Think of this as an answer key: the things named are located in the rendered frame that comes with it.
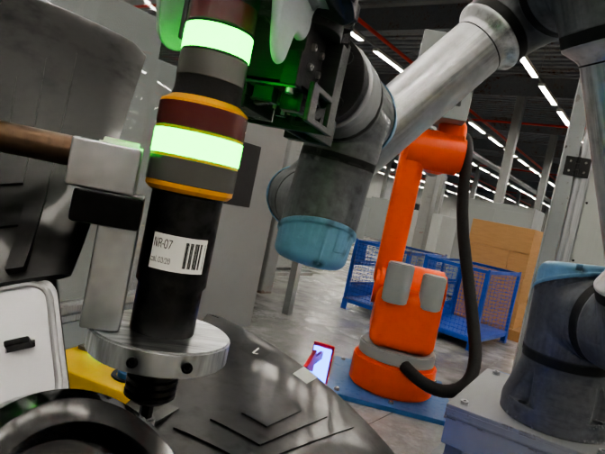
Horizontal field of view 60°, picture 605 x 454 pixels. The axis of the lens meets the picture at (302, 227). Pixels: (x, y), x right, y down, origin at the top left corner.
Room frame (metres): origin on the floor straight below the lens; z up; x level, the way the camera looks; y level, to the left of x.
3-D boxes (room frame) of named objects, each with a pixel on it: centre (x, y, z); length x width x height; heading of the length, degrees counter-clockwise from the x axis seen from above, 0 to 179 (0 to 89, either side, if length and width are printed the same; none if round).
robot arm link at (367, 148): (0.52, -0.03, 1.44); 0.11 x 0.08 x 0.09; 161
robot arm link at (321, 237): (0.53, -0.01, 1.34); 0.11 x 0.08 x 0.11; 12
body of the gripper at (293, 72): (0.37, 0.03, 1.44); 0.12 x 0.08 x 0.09; 161
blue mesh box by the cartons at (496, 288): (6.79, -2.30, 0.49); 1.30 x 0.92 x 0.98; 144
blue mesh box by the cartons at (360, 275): (7.34, -1.44, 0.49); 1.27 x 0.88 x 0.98; 144
